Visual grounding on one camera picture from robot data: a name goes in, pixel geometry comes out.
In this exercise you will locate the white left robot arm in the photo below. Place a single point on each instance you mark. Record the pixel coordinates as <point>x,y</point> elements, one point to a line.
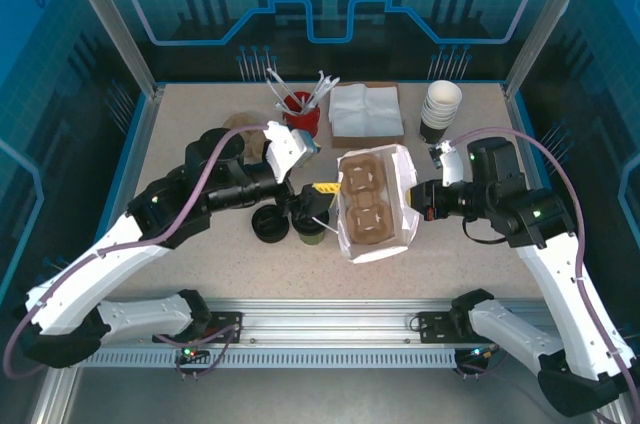
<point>100,264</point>

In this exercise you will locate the aluminium frame post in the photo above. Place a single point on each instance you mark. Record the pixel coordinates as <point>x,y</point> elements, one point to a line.
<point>544,19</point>
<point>117,19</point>

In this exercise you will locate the olive green coffee cup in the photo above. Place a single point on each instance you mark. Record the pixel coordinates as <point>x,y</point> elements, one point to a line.
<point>312,239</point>

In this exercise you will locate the white paper napkins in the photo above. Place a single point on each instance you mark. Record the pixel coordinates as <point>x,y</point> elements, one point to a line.
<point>365,109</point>

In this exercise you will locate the small lit circuit board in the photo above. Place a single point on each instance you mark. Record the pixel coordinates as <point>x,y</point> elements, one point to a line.
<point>190,352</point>
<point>479,353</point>

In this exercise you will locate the paper cup with black sleeve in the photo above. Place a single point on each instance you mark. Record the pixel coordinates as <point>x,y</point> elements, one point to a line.
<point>432,134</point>

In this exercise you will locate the red plastic holder cup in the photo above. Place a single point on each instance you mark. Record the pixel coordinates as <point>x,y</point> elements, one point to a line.
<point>299,119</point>

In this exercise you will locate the aluminium side rail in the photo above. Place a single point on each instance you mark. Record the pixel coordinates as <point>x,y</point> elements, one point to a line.
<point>140,139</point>
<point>527,139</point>

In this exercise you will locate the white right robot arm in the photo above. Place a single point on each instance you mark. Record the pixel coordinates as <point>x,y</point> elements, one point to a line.
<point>565,294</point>

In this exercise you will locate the aluminium base beam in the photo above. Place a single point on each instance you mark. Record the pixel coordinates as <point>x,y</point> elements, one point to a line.
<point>325,324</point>

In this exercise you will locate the red and white paper bag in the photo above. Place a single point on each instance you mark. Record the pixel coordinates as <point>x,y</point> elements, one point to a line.
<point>400,184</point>

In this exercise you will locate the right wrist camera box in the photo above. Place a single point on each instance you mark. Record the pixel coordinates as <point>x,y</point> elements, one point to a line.
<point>452,166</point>

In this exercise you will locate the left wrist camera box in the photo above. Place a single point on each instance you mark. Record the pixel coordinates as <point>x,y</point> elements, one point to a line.
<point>285,149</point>

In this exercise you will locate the black plastic cup lid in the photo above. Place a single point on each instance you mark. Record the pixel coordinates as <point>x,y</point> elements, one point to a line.
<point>305,228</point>

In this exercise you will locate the white wrapped stirrer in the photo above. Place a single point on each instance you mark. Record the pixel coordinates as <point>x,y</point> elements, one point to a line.
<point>281,106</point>
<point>279,85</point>
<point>322,89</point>
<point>330,87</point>
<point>315,86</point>
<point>287,90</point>

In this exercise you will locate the white paper cup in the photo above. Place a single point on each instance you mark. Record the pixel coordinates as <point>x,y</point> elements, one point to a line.
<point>440,110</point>
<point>438,116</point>
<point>436,122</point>
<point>445,94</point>

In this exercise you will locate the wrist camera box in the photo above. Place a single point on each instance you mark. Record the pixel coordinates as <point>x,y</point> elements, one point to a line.
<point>452,166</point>
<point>285,149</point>

